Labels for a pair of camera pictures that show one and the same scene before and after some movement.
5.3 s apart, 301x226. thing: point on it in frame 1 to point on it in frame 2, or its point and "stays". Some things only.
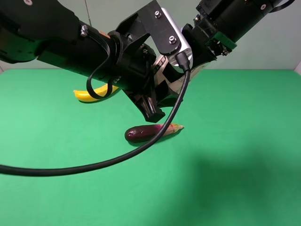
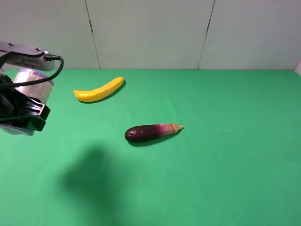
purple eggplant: x=146 y=133 stays
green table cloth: x=236 y=161 stays
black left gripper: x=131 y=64 to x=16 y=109
